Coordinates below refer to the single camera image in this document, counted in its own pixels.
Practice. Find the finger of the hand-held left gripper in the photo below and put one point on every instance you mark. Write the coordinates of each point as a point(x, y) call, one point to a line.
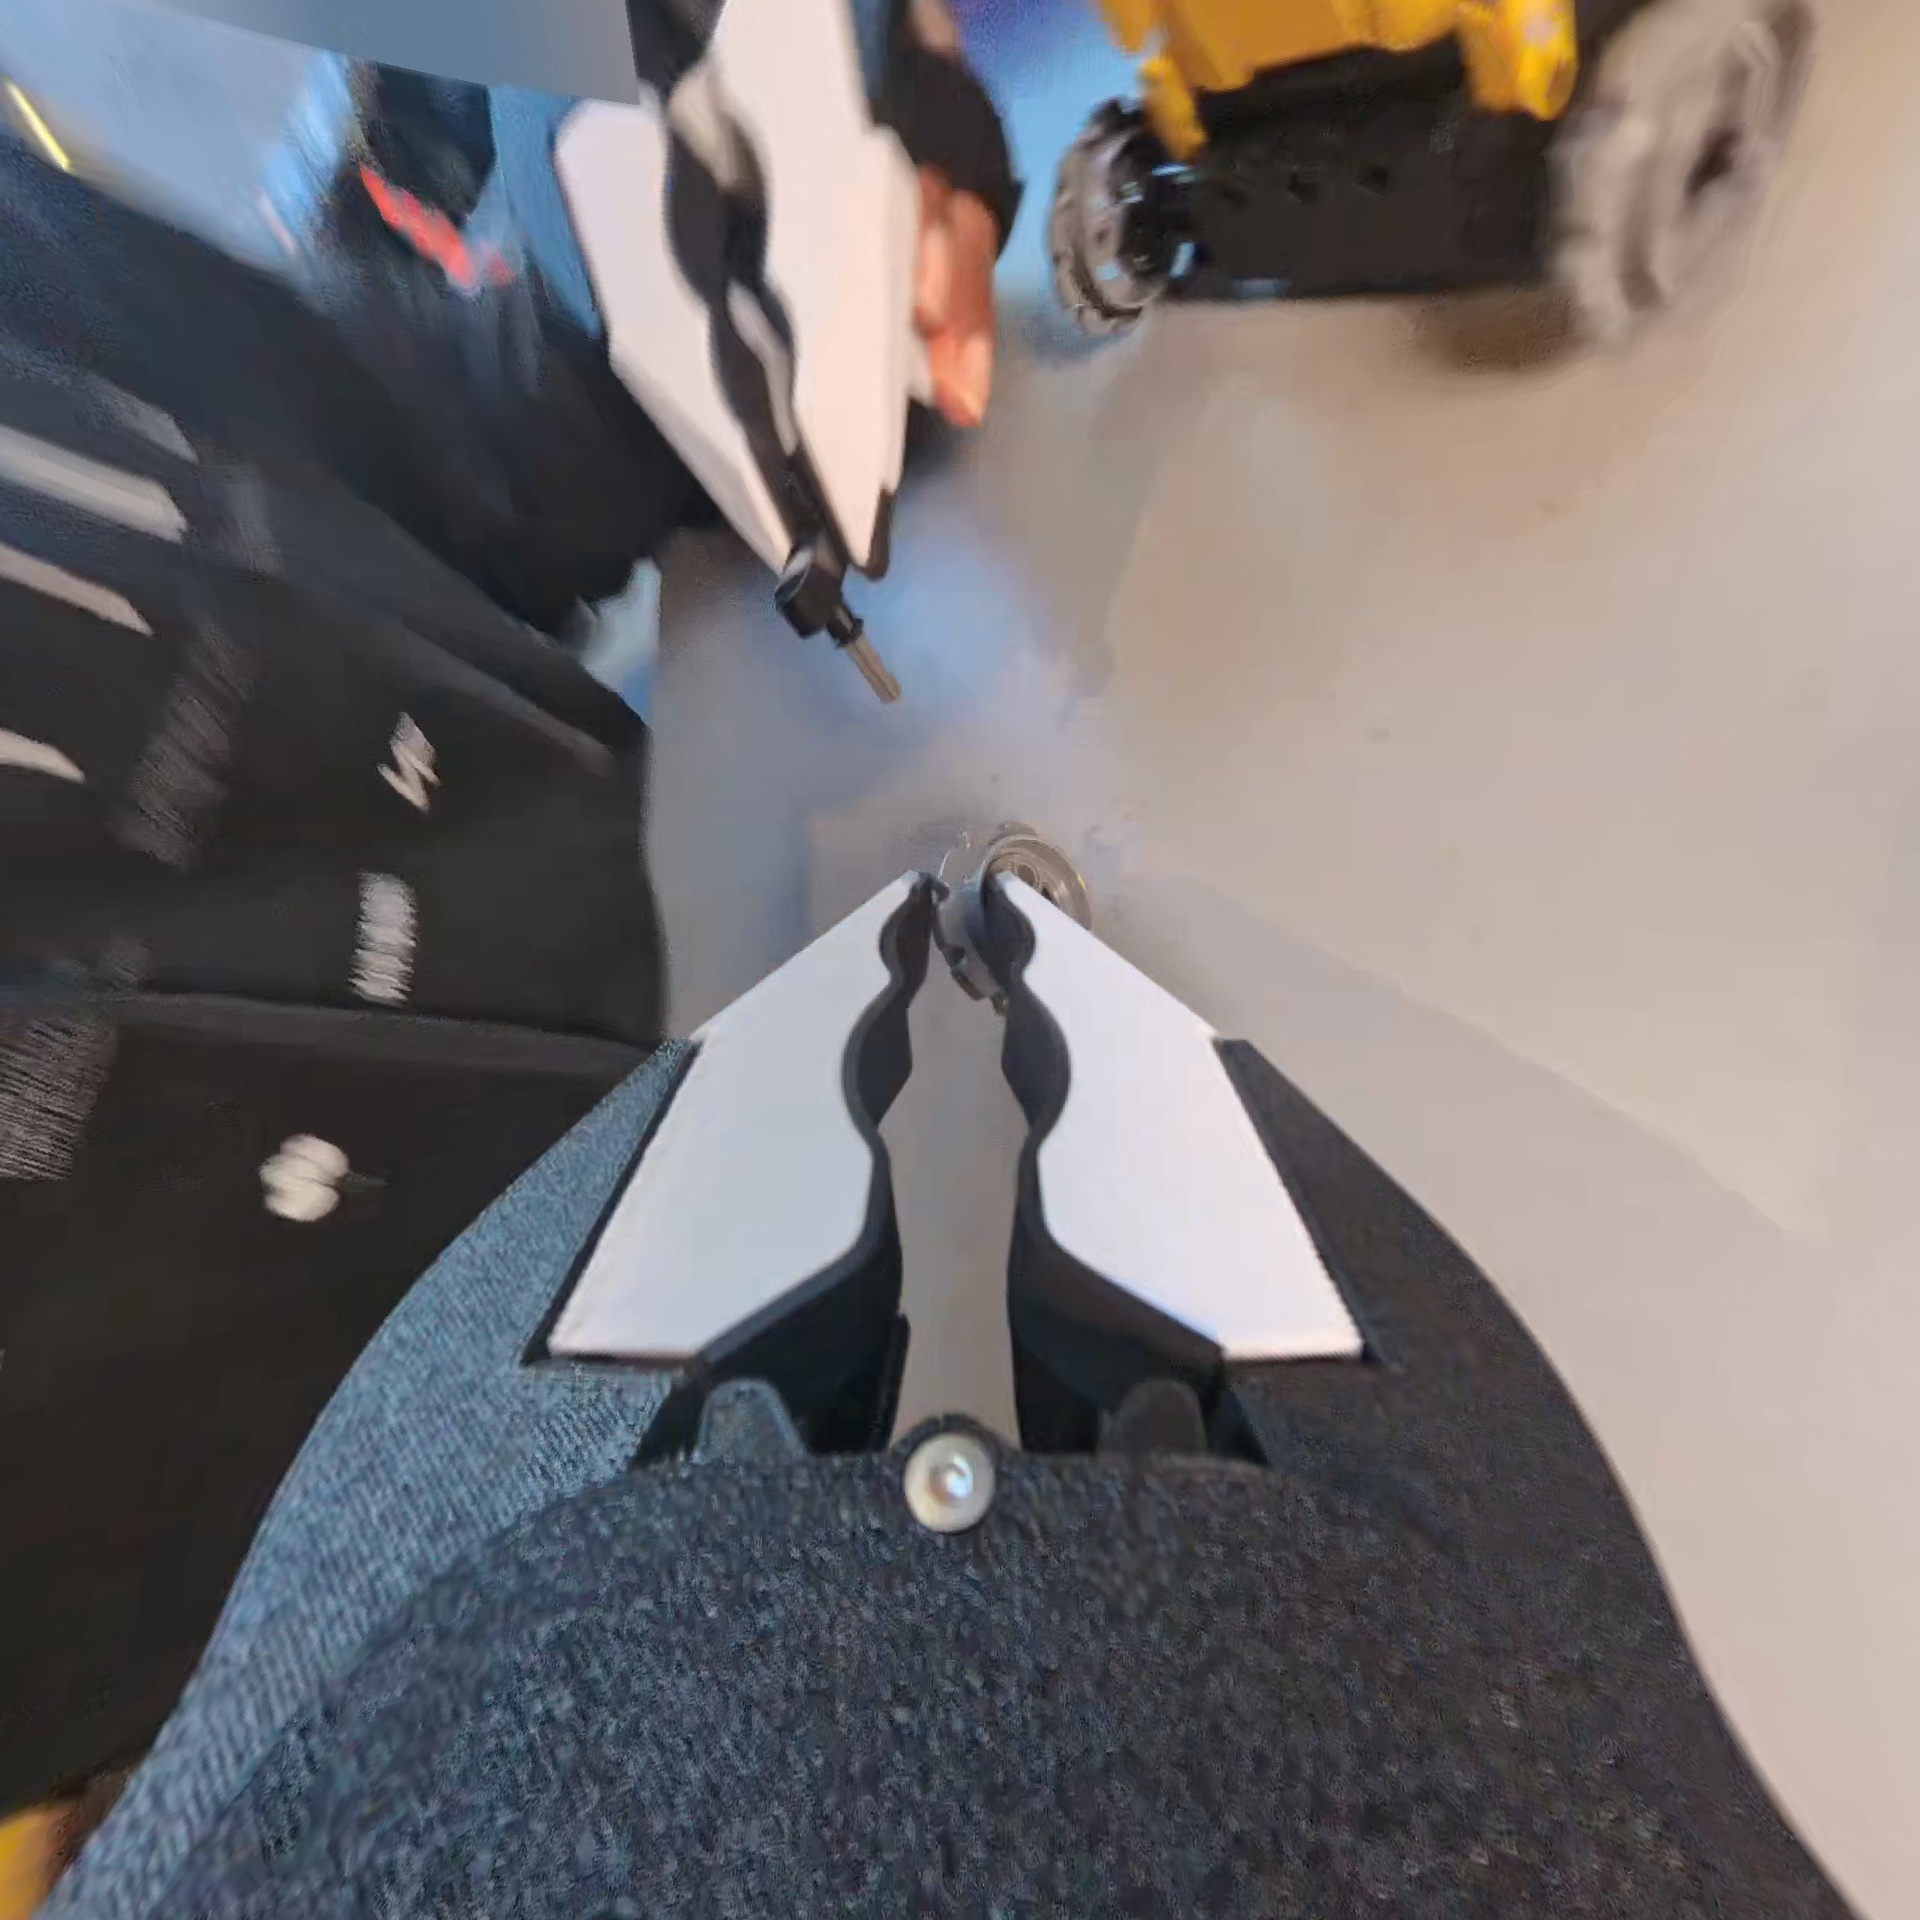
point(839, 226)
point(646, 254)

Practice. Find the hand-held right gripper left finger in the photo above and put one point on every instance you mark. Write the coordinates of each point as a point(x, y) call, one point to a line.
point(721, 1186)

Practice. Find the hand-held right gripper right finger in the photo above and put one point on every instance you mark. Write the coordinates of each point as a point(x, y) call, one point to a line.
point(1171, 1186)

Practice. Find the black brick beam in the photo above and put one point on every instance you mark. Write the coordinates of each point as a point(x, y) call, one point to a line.
point(819, 588)

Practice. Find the yellow brick toy truck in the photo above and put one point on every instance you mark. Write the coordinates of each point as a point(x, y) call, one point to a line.
point(1350, 196)

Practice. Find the grey axle pin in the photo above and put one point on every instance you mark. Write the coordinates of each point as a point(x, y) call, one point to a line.
point(879, 671)

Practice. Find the pale grey desk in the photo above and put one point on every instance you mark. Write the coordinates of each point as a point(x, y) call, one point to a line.
point(1499, 902)

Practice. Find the person's left hand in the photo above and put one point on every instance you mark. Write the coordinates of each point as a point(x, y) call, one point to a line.
point(960, 301)

